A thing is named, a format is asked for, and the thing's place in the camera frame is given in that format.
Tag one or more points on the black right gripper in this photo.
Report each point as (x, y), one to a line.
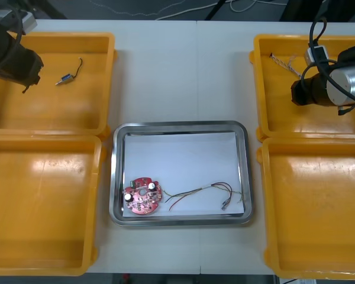
(301, 91)

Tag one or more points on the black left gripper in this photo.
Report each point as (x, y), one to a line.
(29, 66)

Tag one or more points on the metal solenoid blue label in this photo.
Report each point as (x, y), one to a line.
(66, 78)

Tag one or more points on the round red circuit board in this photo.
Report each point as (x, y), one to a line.
(142, 204)

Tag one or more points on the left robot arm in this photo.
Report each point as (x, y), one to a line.
(0, 50)

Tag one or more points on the yellow-orange plastic bin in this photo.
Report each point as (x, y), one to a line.
(41, 207)
(284, 118)
(62, 109)
(313, 207)

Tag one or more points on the small grey tray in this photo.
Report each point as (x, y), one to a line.
(0, 13)

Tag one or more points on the black stand leg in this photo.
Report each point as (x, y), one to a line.
(214, 10)

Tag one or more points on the white sheet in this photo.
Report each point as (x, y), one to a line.
(180, 159)

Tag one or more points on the steel tray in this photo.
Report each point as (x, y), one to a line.
(180, 222)

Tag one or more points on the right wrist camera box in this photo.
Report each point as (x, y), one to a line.
(310, 54)

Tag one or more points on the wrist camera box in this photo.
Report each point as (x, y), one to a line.
(29, 22)
(310, 54)

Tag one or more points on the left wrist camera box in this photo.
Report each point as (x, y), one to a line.
(29, 22)

